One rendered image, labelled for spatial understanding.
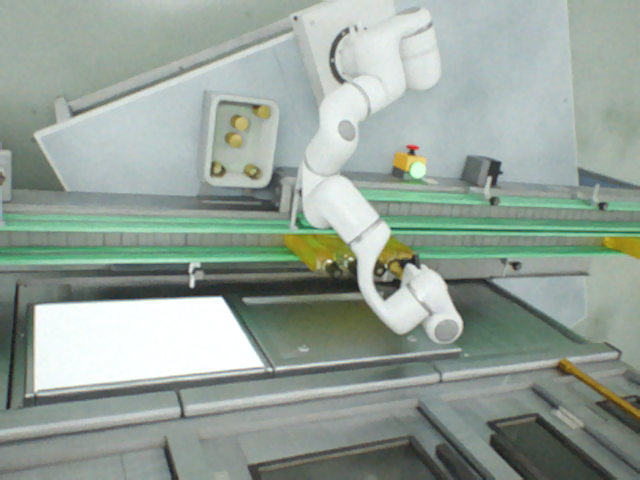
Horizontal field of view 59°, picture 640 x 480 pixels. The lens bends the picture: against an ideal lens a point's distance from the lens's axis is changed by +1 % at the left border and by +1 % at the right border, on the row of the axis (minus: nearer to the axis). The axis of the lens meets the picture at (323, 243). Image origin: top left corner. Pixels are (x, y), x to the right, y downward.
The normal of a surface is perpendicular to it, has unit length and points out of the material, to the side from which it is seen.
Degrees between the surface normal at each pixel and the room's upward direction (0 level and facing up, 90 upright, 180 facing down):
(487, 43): 0
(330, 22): 4
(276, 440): 90
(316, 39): 4
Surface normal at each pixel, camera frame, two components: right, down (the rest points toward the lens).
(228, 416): 0.16, -0.93
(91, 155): 0.42, 0.36
